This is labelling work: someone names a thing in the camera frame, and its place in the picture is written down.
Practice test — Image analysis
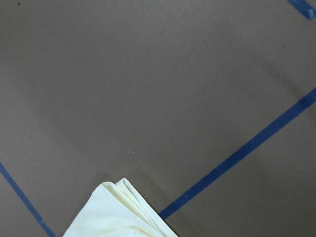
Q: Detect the white long-sleeve cat shirt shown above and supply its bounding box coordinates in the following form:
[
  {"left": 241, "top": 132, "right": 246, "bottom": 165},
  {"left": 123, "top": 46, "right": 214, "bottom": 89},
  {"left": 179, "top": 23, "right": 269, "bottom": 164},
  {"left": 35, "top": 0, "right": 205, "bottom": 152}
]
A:
[{"left": 64, "top": 178, "right": 177, "bottom": 237}]

